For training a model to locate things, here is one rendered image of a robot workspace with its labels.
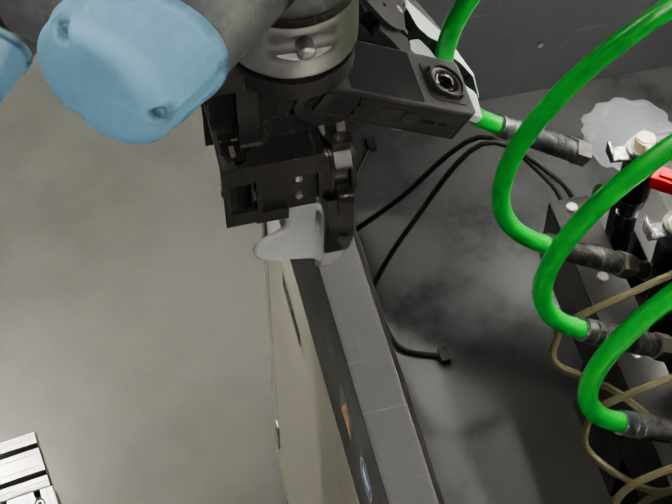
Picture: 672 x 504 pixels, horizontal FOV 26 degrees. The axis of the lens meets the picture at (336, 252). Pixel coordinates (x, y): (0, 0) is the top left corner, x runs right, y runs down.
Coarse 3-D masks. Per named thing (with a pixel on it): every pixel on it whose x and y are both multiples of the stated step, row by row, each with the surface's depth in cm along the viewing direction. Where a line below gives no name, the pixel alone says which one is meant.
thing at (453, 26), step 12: (456, 0) 100; (468, 0) 99; (456, 12) 100; (468, 12) 100; (444, 24) 101; (456, 24) 101; (444, 36) 102; (456, 36) 102; (444, 48) 102; (480, 108) 109; (480, 120) 109; (492, 120) 110; (492, 132) 111
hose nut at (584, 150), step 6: (576, 138) 116; (582, 144) 115; (588, 144) 116; (582, 150) 115; (588, 150) 116; (576, 156) 115; (582, 156) 115; (588, 156) 116; (570, 162) 116; (576, 162) 116; (582, 162) 116
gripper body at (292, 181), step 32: (352, 64) 81; (224, 96) 83; (256, 96) 81; (288, 96) 80; (224, 128) 85; (256, 128) 84; (288, 128) 85; (320, 128) 85; (224, 160) 84; (256, 160) 84; (288, 160) 84; (320, 160) 85; (352, 160) 86; (224, 192) 85; (256, 192) 86; (288, 192) 87; (320, 192) 87
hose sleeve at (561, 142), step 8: (504, 120) 111; (512, 120) 111; (520, 120) 112; (504, 128) 111; (512, 128) 111; (496, 136) 111; (504, 136) 111; (512, 136) 111; (544, 136) 113; (552, 136) 114; (560, 136) 114; (536, 144) 113; (544, 144) 113; (552, 144) 114; (560, 144) 114; (568, 144) 115; (576, 144) 115; (544, 152) 114; (552, 152) 114; (560, 152) 114; (568, 152) 115
